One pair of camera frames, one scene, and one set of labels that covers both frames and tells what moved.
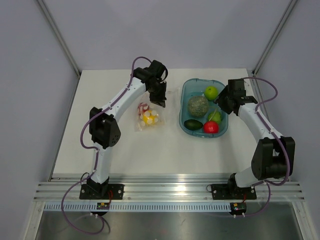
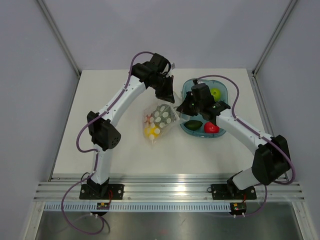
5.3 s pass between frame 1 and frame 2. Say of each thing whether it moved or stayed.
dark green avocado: stayed
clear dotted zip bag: moved
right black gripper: moved
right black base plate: stayed
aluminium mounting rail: stayed
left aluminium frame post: stayed
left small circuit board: stayed
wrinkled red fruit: moved
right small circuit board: stayed
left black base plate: stayed
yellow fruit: moved
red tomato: stayed
